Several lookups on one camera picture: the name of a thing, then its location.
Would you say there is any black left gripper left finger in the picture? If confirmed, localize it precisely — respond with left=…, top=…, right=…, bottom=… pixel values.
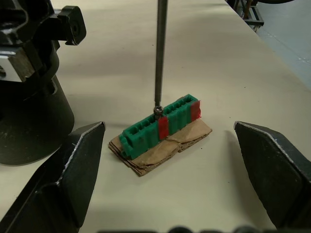
left=0, top=120, right=106, bottom=233

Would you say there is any green plastic screw holder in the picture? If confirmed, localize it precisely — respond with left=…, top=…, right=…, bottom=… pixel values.
left=122, top=93, right=202, bottom=160

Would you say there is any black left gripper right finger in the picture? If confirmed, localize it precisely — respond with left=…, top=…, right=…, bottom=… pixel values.
left=233, top=120, right=311, bottom=231

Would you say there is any brown cardboard pad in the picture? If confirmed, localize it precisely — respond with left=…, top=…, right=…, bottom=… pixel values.
left=108, top=120, right=213, bottom=177

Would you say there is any red tape strip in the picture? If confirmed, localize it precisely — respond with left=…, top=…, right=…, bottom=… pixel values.
left=190, top=100, right=202, bottom=122
left=158, top=116, right=170, bottom=141

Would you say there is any dark metal frame cart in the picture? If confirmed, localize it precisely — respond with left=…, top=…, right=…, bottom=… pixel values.
left=225, top=0, right=265, bottom=32

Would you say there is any small dark screw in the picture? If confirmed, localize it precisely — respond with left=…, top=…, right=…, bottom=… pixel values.
left=153, top=105, right=164, bottom=120

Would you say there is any long metal screwdriver bit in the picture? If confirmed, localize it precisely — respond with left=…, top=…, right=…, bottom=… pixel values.
left=154, top=0, right=169, bottom=109

